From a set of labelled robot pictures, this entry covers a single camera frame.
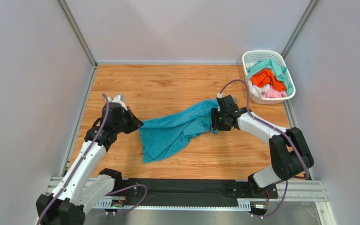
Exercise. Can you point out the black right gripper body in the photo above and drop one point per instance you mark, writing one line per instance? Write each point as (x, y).
(215, 118)

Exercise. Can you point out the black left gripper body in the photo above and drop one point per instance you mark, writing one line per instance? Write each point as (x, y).
(121, 125)

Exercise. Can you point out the teal t shirt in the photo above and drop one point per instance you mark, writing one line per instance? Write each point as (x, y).
(164, 137)

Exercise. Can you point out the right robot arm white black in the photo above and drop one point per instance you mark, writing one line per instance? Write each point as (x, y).
(289, 152)

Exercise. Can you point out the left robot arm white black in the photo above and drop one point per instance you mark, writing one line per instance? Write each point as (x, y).
(71, 200)

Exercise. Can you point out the white shirt in basket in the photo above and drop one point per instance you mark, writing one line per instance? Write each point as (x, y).
(259, 91)

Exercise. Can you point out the pink shirt in basket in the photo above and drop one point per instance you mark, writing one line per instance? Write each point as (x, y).
(272, 93)

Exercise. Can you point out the orange shirt in basket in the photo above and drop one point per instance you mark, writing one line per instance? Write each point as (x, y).
(266, 76)

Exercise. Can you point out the white plastic laundry basket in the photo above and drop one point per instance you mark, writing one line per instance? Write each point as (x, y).
(252, 57)

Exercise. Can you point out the light teal shirt in basket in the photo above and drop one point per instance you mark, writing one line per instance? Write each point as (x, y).
(279, 71)

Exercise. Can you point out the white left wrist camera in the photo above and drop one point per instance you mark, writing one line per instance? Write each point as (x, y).
(119, 99)

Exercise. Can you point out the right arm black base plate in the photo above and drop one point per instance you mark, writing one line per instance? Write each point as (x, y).
(245, 189)

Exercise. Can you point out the aluminium front rail frame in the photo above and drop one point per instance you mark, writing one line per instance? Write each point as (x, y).
(299, 191)

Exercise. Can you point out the left corner aluminium post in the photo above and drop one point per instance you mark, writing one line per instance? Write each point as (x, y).
(77, 32)

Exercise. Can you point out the corner aluminium post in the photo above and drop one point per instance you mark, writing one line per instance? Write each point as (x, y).
(299, 27)
(77, 32)

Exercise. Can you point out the right corner aluminium post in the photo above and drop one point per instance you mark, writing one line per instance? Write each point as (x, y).
(299, 27)

